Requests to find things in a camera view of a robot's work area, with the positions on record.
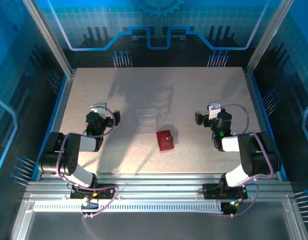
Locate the red leather card holder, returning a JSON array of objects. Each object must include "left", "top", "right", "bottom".
[{"left": 156, "top": 129, "right": 175, "bottom": 152}]

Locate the clear acrylic card stand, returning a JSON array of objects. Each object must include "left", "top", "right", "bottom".
[{"left": 136, "top": 107, "right": 159, "bottom": 135}]

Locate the black electronics board with LED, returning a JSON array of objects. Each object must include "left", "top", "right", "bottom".
[{"left": 222, "top": 199, "right": 244, "bottom": 218}]

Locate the grey metal panel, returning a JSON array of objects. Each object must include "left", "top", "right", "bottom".
[{"left": 11, "top": 211, "right": 308, "bottom": 240}]

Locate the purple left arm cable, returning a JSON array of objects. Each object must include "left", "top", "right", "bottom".
[{"left": 55, "top": 106, "right": 119, "bottom": 240}]

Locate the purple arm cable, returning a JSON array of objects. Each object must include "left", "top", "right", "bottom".
[
  {"left": 217, "top": 103, "right": 274, "bottom": 218},
  {"left": 55, "top": 106, "right": 119, "bottom": 240}
]

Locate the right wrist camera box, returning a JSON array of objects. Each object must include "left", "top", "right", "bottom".
[{"left": 208, "top": 101, "right": 222, "bottom": 120}]

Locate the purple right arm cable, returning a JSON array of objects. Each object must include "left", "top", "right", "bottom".
[{"left": 217, "top": 103, "right": 274, "bottom": 218}]

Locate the aluminium side rail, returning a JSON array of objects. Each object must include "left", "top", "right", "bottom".
[
  {"left": 243, "top": 67, "right": 281, "bottom": 181},
  {"left": 35, "top": 68, "right": 77, "bottom": 182}
]

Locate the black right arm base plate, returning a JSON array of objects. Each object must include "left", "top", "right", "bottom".
[{"left": 203, "top": 183, "right": 248, "bottom": 200}]

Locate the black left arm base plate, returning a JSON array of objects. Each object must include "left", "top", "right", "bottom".
[{"left": 70, "top": 183, "right": 119, "bottom": 200}]

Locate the long aluminium frame rail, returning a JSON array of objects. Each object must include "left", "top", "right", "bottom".
[{"left": 23, "top": 173, "right": 294, "bottom": 204}]

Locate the aluminium frame post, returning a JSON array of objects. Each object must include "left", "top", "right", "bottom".
[
  {"left": 21, "top": 0, "right": 76, "bottom": 77},
  {"left": 245, "top": 0, "right": 296, "bottom": 76}
]

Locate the white slotted cable duct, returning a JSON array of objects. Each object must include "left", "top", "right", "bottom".
[{"left": 33, "top": 202, "right": 223, "bottom": 214}]

